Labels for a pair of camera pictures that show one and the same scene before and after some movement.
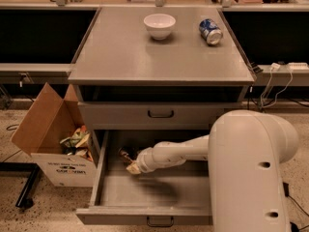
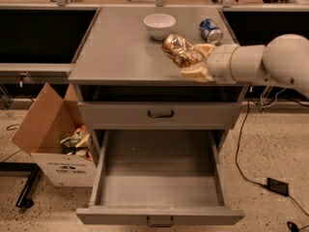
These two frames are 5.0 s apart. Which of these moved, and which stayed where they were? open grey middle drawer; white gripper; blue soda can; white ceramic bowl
Moved: white gripper
Stayed: blue soda can; open grey middle drawer; white ceramic bowl
